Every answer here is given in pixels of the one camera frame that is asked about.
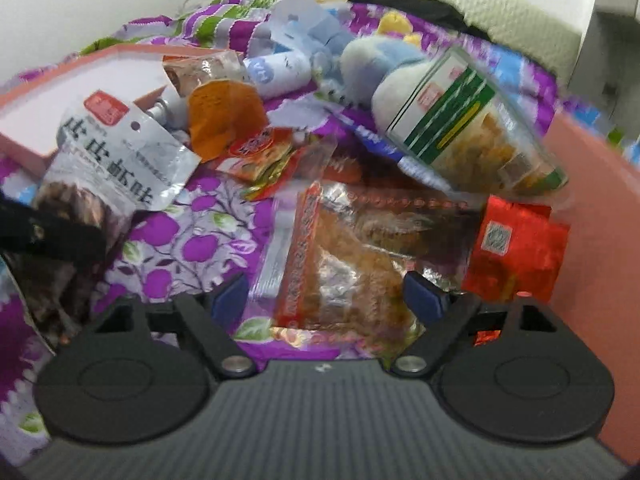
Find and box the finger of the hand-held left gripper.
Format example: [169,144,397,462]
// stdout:
[0,199,107,267]

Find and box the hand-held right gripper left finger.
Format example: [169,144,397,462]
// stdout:
[92,275,258,378]

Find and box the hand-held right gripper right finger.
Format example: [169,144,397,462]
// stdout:
[390,270,558,378]

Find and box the large clear packet red edge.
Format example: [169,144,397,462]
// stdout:
[250,180,481,356]

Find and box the silver snack packet red label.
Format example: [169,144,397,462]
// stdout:
[10,91,202,356]

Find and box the red and yellow snack packet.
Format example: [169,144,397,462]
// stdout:
[215,127,296,201]

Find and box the green striped snack packet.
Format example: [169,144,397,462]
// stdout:
[385,47,568,193]

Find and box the pink box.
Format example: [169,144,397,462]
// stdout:
[542,110,640,466]

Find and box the clear packet of brown snacks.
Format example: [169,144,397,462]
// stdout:
[162,51,251,98]

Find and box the purple floral blanket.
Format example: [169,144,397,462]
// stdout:
[0,0,640,466]

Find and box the red foil snack packet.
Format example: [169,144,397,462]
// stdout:
[462,195,571,346]

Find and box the pink box lid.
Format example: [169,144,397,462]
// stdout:
[0,44,246,171]

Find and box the white tube with silver cap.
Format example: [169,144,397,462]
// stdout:
[135,87,191,128]

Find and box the orange snack packet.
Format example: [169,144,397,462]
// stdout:
[187,80,269,162]

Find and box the blue and white plush toy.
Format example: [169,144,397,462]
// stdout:
[310,10,441,133]

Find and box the clear plastic bag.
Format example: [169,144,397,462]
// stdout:
[270,0,351,56]

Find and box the black clothing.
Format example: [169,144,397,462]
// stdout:
[347,0,491,41]

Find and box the grey built-in cabinet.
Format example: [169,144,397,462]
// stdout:
[580,0,640,126]

